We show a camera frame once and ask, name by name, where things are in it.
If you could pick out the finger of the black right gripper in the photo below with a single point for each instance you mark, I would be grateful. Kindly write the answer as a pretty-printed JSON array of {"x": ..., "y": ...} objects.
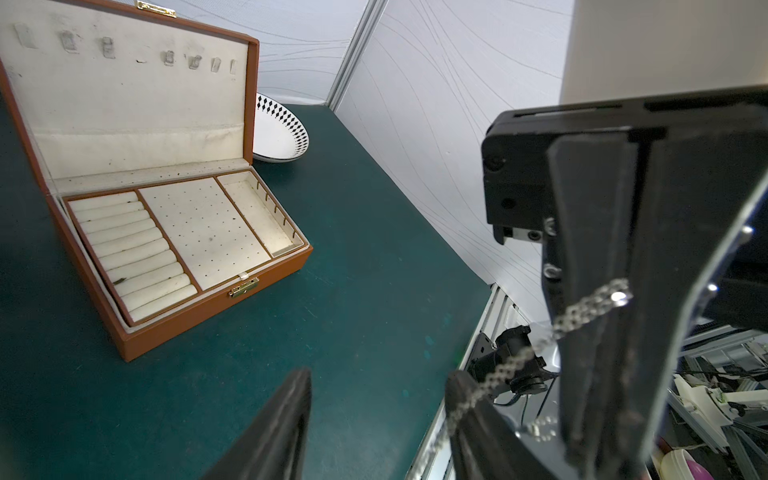
[{"x": 699, "y": 192}]

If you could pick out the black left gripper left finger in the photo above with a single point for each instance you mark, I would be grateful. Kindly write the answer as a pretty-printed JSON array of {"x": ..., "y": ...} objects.
[{"x": 274, "y": 444}]

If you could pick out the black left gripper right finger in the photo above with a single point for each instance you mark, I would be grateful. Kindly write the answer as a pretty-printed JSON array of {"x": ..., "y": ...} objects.
[{"x": 487, "y": 445}]

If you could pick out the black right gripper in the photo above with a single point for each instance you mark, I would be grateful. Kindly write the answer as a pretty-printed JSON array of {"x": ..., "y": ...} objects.
[{"x": 585, "y": 180}]

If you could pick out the brown jewelry box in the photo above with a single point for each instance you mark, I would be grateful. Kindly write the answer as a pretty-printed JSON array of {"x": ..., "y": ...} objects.
[{"x": 139, "y": 127}]

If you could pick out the white patterned rim bowl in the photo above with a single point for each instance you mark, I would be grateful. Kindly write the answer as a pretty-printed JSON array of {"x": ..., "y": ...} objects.
[{"x": 279, "y": 135}]

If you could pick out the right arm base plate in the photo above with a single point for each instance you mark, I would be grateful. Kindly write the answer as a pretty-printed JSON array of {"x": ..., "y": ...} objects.
[{"x": 509, "y": 364}]

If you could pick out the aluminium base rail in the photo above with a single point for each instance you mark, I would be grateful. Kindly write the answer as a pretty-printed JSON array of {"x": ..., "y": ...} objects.
[{"x": 433, "y": 461}]

